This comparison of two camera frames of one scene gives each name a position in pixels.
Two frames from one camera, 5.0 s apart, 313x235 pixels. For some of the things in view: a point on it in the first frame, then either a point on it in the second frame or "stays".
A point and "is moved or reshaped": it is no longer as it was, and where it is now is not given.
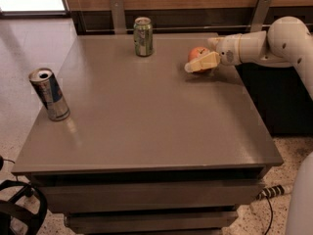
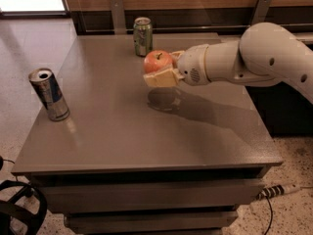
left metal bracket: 118,16 stays
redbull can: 49,91 stays
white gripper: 228,50 → 192,64
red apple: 197,53 is moved or reshaped
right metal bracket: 262,10 stays
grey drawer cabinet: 149,148 stays
